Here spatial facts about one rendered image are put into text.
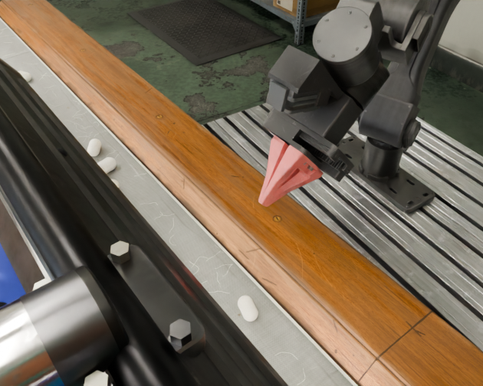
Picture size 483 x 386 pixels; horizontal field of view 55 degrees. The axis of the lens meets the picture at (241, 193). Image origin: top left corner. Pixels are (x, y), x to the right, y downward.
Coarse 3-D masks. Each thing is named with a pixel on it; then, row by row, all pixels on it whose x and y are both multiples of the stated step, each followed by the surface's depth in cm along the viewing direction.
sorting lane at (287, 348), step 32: (0, 32) 109; (32, 64) 97; (64, 96) 88; (96, 128) 80; (96, 160) 74; (128, 160) 74; (128, 192) 68; (160, 192) 68; (160, 224) 63; (192, 224) 63; (192, 256) 59; (224, 256) 59; (224, 288) 55; (256, 288) 55; (256, 320) 52; (288, 320) 52; (288, 352) 49; (320, 352) 49; (288, 384) 47; (320, 384) 47; (352, 384) 47
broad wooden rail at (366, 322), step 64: (64, 64) 93; (128, 128) 77; (192, 128) 76; (192, 192) 65; (256, 192) 64; (256, 256) 57; (320, 256) 56; (320, 320) 50; (384, 320) 49; (384, 384) 45; (448, 384) 44
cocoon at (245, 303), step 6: (240, 300) 52; (246, 300) 52; (252, 300) 53; (240, 306) 52; (246, 306) 52; (252, 306) 52; (246, 312) 51; (252, 312) 51; (246, 318) 51; (252, 318) 51
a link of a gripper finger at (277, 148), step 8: (272, 144) 53; (280, 144) 52; (272, 152) 53; (280, 152) 52; (312, 152) 55; (320, 152) 54; (272, 160) 53; (280, 160) 53; (320, 160) 54; (328, 160) 53; (272, 168) 53; (296, 168) 56; (320, 168) 55; (328, 168) 53; (336, 168) 52; (272, 176) 53; (288, 176) 56; (336, 176) 53; (264, 184) 54
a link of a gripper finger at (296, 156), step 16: (272, 112) 54; (272, 128) 53; (288, 128) 52; (288, 144) 53; (288, 160) 51; (304, 160) 51; (304, 176) 55; (320, 176) 55; (272, 192) 54; (288, 192) 56
